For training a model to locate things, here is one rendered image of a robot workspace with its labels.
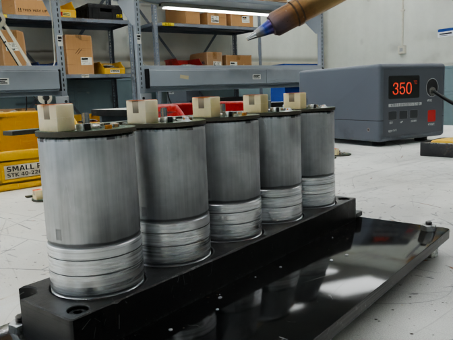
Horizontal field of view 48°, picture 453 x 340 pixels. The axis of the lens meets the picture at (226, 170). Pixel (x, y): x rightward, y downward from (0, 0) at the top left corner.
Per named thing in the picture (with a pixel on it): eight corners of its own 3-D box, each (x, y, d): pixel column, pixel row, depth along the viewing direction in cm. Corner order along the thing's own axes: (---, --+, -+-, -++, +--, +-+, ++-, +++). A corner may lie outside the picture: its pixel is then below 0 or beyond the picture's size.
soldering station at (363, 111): (445, 139, 64) (447, 63, 63) (380, 148, 59) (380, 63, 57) (358, 133, 77) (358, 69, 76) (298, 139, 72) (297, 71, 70)
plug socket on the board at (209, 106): (226, 116, 17) (224, 96, 17) (209, 118, 16) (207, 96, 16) (207, 116, 17) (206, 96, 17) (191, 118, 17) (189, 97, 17)
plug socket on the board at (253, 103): (272, 111, 19) (272, 94, 19) (259, 112, 18) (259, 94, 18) (255, 112, 20) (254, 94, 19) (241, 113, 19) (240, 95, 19)
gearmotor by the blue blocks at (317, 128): (344, 219, 23) (344, 103, 22) (318, 232, 21) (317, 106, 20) (297, 212, 24) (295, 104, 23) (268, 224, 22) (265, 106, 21)
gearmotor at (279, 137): (314, 234, 20) (312, 106, 20) (281, 250, 19) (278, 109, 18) (263, 226, 22) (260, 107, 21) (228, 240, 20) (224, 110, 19)
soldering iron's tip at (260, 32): (251, 45, 16) (279, 30, 16) (245, 31, 16) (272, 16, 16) (249, 46, 17) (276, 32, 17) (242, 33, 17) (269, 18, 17)
